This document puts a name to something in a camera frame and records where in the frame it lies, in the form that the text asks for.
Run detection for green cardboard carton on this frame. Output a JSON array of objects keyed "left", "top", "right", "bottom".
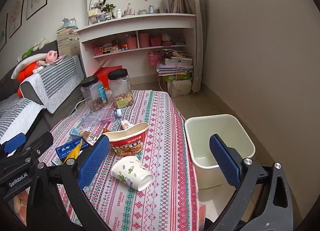
[{"left": 162, "top": 72, "right": 193, "bottom": 83}]

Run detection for person's left hand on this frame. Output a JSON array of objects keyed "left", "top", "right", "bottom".
[{"left": 11, "top": 188, "right": 30, "bottom": 224}]

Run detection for white bookshelf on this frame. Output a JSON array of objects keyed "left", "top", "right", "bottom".
[{"left": 77, "top": 0, "right": 197, "bottom": 78}]

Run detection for striped grey seat cover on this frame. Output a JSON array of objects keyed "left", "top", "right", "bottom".
[{"left": 0, "top": 97, "right": 47, "bottom": 145}]

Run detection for yellow wrapper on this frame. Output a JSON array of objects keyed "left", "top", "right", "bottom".
[{"left": 62, "top": 139, "right": 83, "bottom": 164}]

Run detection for red plush toy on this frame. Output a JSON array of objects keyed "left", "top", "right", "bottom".
[{"left": 17, "top": 62, "right": 40, "bottom": 98}]

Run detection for striped grey armrest cover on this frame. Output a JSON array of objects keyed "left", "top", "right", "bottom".
[{"left": 20, "top": 55, "right": 85, "bottom": 114}]

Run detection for brown snack bar wrapper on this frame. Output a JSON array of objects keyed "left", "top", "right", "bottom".
[{"left": 69, "top": 128, "right": 100, "bottom": 146}]

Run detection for white plastic bin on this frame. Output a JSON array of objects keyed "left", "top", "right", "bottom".
[{"left": 184, "top": 114, "right": 256, "bottom": 189}]

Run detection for blue cardboard box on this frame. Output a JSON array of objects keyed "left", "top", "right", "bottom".
[{"left": 51, "top": 138, "right": 89, "bottom": 166}]

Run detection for crushed clear plastic bottle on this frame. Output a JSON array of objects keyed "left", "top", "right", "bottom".
[{"left": 81, "top": 108, "right": 123, "bottom": 128}]

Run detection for white cable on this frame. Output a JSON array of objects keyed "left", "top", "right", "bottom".
[{"left": 75, "top": 98, "right": 85, "bottom": 113}]

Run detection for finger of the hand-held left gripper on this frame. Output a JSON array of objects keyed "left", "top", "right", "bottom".
[
  {"left": 0, "top": 133, "right": 27, "bottom": 158},
  {"left": 14, "top": 131, "right": 54, "bottom": 163}
]

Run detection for clear storage box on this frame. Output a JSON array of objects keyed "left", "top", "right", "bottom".
[{"left": 89, "top": 12, "right": 113, "bottom": 24}]

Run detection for patterned pink tablecloth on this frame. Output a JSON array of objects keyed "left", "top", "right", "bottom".
[{"left": 37, "top": 90, "right": 201, "bottom": 231}]

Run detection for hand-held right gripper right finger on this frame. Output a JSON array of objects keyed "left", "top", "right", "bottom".
[{"left": 205, "top": 133, "right": 295, "bottom": 231}]

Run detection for tall stack of books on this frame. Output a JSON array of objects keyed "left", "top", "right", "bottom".
[{"left": 56, "top": 28, "right": 80, "bottom": 58}]

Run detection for hanging pink basket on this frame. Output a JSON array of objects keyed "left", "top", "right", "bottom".
[{"left": 149, "top": 53, "right": 162, "bottom": 66}]

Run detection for tied stack of papers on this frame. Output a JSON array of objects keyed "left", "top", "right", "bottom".
[{"left": 157, "top": 50, "right": 194, "bottom": 76}]

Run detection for red cardboard box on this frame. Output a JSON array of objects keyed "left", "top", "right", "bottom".
[{"left": 94, "top": 65, "right": 123, "bottom": 91}]

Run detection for dark grey sofa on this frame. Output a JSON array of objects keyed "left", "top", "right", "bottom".
[{"left": 0, "top": 40, "right": 85, "bottom": 146}]

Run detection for tall pink container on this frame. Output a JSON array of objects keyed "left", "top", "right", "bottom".
[{"left": 139, "top": 33, "right": 150, "bottom": 48}]

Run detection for teal label clear jar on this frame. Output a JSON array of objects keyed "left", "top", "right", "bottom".
[{"left": 80, "top": 75, "right": 108, "bottom": 111}]

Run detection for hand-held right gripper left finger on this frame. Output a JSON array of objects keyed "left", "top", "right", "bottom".
[{"left": 26, "top": 135, "right": 117, "bottom": 231}]

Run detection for tall clear nut jar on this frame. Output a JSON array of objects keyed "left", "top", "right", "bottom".
[{"left": 107, "top": 69, "right": 133, "bottom": 109}]

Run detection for white fabric bag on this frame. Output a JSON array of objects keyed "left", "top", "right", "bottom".
[{"left": 167, "top": 80, "right": 192, "bottom": 98}]

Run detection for pink pig plush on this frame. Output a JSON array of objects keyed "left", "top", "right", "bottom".
[{"left": 46, "top": 50, "right": 59, "bottom": 63}]

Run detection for green plush toy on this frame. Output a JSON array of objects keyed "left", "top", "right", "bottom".
[{"left": 22, "top": 46, "right": 35, "bottom": 59}]

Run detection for green print paper cup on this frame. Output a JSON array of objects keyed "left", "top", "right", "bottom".
[{"left": 111, "top": 155, "right": 154, "bottom": 192}]

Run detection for white pillow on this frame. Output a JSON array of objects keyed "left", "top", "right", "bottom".
[{"left": 11, "top": 53, "right": 50, "bottom": 79}]

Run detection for white plush toy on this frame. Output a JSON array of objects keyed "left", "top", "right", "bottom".
[{"left": 32, "top": 38, "right": 49, "bottom": 51}]

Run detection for red instant noodle bowl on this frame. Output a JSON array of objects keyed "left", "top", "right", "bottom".
[{"left": 102, "top": 122, "right": 150, "bottom": 157}]

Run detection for beige curtain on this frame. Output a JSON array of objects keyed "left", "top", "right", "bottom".
[{"left": 178, "top": 0, "right": 208, "bottom": 94}]

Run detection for leaning shelf books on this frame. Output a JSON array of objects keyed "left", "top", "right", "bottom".
[{"left": 161, "top": 0, "right": 192, "bottom": 14}]

